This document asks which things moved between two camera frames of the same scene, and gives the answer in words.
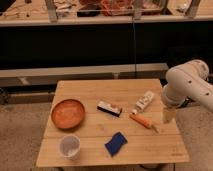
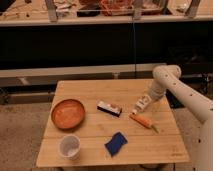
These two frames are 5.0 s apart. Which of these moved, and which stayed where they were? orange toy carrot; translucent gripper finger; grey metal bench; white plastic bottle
Moved: translucent gripper finger
Stayed: grey metal bench; orange toy carrot; white plastic bottle
